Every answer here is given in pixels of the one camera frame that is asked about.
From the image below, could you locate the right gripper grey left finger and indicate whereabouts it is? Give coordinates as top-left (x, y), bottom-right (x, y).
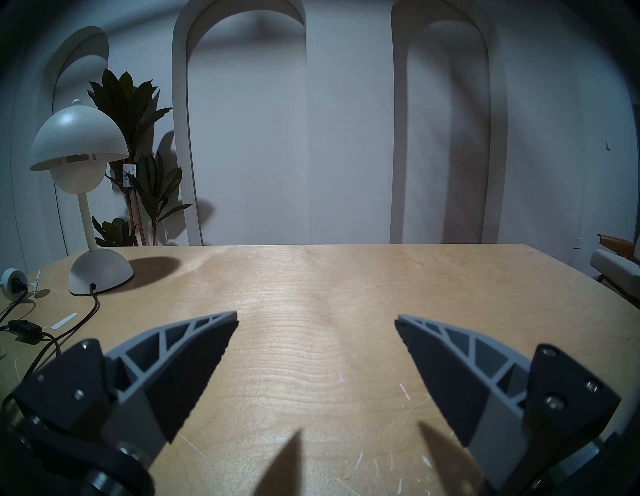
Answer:
top-left (11, 311), bottom-right (240, 471)

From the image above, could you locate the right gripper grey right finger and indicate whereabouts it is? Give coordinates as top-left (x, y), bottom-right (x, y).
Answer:
top-left (395, 313), bottom-right (622, 492)

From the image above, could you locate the black inline cable switch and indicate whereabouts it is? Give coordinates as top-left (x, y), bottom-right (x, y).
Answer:
top-left (7, 320), bottom-right (44, 345)

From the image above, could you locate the white mushroom table lamp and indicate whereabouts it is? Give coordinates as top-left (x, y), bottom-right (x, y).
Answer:
top-left (29, 99), bottom-right (135, 297)

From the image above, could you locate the white round extension socket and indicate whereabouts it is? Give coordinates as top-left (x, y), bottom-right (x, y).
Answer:
top-left (0, 268), bottom-right (42, 302)

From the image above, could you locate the white cushioned wooden armchair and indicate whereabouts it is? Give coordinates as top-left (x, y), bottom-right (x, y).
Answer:
top-left (590, 233), bottom-right (640, 296)

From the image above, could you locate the tall green potted plant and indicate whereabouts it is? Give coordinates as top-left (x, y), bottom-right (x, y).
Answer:
top-left (87, 69), bottom-right (193, 247)

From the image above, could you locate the black lamp power cable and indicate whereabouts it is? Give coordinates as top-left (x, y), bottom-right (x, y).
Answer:
top-left (0, 283), bottom-right (101, 416)

